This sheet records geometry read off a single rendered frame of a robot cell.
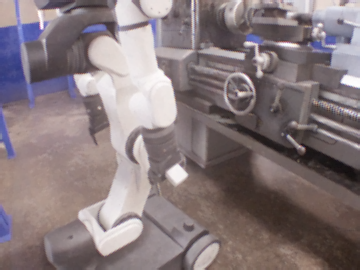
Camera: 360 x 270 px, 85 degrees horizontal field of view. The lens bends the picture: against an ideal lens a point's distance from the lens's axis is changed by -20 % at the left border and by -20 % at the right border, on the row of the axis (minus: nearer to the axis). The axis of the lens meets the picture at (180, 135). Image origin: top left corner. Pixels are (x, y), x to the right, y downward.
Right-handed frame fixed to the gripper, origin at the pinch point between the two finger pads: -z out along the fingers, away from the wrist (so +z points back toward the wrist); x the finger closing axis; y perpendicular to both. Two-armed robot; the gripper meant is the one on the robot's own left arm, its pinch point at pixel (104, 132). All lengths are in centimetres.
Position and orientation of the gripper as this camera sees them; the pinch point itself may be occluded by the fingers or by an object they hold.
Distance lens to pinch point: 106.2
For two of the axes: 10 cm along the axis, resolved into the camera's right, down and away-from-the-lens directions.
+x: 7.2, -4.7, 5.1
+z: -1.6, -8.3, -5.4
